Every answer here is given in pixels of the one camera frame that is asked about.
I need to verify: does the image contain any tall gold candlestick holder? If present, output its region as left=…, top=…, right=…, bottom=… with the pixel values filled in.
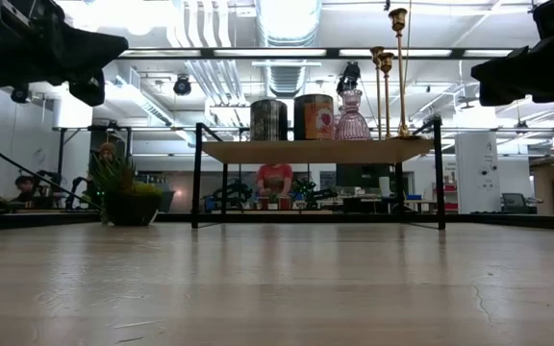
left=388, top=7, right=416, bottom=139

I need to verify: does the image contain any black office chair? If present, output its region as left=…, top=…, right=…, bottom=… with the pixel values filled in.
left=500, top=191, right=538, bottom=215

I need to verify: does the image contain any black hanging camera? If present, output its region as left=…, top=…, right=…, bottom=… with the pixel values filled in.
left=336, top=61, right=363, bottom=95

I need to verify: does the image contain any white column cabinet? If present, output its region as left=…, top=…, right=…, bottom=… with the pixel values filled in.
left=454, top=132, right=502, bottom=214

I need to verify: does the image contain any tin can with orange label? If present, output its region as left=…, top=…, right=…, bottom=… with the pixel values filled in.
left=293, top=93, right=336, bottom=141

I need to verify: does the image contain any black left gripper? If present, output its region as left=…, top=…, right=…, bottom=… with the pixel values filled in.
left=0, top=0, right=130, bottom=108

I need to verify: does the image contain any pink glass candle holder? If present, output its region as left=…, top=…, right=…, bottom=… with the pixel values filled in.
left=335, top=89, right=372, bottom=141

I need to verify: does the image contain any person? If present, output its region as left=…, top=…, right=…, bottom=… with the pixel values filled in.
left=96, top=141, right=118, bottom=167
left=10, top=175, right=42, bottom=206
left=256, top=162, right=295, bottom=211

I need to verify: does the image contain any black ceiling spotlight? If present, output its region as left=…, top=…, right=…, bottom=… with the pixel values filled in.
left=172, top=74, right=193, bottom=97

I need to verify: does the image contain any wooden shelf riser black frame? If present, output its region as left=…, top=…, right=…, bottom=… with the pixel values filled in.
left=190, top=117, right=447, bottom=231

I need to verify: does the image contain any potted green succulent plant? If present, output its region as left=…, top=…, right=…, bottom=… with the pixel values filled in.
left=87, top=153, right=165, bottom=227

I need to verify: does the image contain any black aluminium rig frame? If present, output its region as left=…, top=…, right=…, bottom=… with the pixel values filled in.
left=0, top=45, right=554, bottom=232

